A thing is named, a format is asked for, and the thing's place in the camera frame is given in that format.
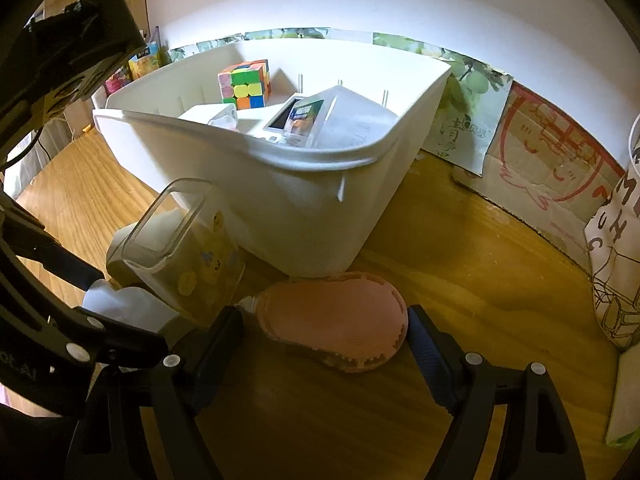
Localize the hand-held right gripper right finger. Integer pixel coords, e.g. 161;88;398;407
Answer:
406;304;587;480

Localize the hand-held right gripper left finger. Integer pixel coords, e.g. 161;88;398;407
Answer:
65;305;246;480

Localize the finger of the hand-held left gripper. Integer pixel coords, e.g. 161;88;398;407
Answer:
0;195;107;295
47;306;169;369

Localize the white plastic object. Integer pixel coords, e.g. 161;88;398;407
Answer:
82;280;182;335

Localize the clear plastic container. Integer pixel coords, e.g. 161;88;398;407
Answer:
122;178;246;329

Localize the white rectangular box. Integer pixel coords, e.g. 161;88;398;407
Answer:
179;102;236;123

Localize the white plastic bin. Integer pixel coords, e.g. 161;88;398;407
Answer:
92;40;453;279

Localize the colourful puzzle cube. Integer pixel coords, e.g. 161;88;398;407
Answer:
217;60;272;111

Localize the white device with screen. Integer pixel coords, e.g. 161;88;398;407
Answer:
252;94;326;148

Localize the white boxed product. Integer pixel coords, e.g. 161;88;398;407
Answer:
285;85;401;150

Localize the red snack packet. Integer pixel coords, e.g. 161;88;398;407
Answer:
104;72;132;97

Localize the grey plastic object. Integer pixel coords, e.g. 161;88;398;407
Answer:
106;220;151;283

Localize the orange juice carton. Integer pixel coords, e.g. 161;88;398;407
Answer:
128;42;169;81

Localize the fruit-print cardboard panel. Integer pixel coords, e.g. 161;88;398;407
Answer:
372;32;514;177
170;26;332;61

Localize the brown cardboard sheet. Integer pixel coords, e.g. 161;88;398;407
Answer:
452;82;626;271

